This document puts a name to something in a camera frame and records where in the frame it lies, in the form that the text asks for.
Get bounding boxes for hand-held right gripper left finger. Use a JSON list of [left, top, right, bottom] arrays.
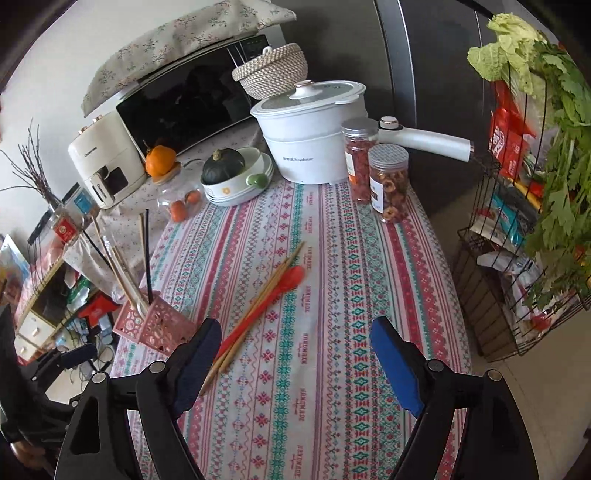
[[55, 318, 223, 480]]

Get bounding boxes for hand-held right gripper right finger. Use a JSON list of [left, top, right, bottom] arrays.
[[370, 316, 539, 480]]

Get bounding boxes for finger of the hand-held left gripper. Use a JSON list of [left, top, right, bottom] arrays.
[[30, 344, 99, 385]]

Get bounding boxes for pink plastic utensil basket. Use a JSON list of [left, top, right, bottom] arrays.
[[113, 290, 199, 357]]

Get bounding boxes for black chopstick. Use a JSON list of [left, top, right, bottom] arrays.
[[82, 230, 114, 271], [144, 209, 154, 303]]

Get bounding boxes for red plastic spoon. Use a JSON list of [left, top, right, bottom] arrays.
[[215, 265, 307, 359]]

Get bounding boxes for person's left hand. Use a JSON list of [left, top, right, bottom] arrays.
[[11, 440, 49, 470]]

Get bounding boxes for wooden shelf unit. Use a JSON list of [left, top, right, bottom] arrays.
[[14, 258, 71, 361]]

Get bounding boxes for red box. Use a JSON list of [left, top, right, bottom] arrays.
[[76, 295, 116, 325]]

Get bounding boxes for striped patterned tablecloth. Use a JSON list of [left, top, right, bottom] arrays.
[[111, 178, 472, 480]]

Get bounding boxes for red label jar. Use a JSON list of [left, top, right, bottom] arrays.
[[48, 210, 84, 246]]

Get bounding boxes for clear container with black lid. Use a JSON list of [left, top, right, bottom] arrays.
[[62, 182, 100, 217]]

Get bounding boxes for stacked white green bowls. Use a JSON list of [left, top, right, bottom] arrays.
[[203, 154, 276, 208]]

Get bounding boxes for glass jar with wooden lid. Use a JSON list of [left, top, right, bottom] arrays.
[[150, 161, 206, 223]]

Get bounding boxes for jar of dried fruit rings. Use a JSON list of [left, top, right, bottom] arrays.
[[368, 144, 411, 224]]

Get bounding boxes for vase with dried branches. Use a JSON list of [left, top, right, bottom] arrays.
[[0, 120, 64, 217]]

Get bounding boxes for dark green pumpkin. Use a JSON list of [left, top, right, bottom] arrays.
[[201, 149, 247, 184]]

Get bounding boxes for orange with stem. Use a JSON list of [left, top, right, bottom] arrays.
[[145, 144, 177, 177]]

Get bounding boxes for white air fryer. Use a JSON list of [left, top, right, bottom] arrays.
[[68, 112, 147, 210]]

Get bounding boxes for jar of red dried fruit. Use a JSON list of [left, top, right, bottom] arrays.
[[342, 117, 380, 204]]

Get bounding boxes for white electric cooking pot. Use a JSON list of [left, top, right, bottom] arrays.
[[250, 80, 368, 184]]

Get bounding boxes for green leafy vegetable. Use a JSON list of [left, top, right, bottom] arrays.
[[524, 41, 591, 311]]

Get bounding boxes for black microwave oven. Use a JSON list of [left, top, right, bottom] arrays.
[[115, 23, 287, 158]]

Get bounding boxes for red snack package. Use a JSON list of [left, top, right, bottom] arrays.
[[488, 83, 536, 178]]

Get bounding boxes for grey refrigerator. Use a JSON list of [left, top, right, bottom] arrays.
[[277, 0, 509, 222]]

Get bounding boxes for woven lidded basket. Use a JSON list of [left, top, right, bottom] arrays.
[[232, 43, 309, 101]]

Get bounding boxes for floral cloth cover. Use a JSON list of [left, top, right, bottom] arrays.
[[81, 0, 297, 118]]

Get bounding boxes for napa cabbage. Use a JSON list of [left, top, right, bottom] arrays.
[[467, 13, 548, 97]]

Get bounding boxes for black wire rack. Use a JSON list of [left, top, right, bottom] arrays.
[[455, 69, 591, 363]]

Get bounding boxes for white bowl with green handle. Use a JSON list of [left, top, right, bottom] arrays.
[[201, 148, 273, 198]]

